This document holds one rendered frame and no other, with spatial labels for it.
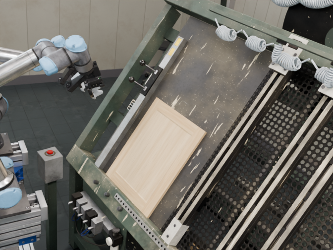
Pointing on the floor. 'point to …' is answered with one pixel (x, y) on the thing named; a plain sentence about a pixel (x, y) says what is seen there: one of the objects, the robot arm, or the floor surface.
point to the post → (52, 228)
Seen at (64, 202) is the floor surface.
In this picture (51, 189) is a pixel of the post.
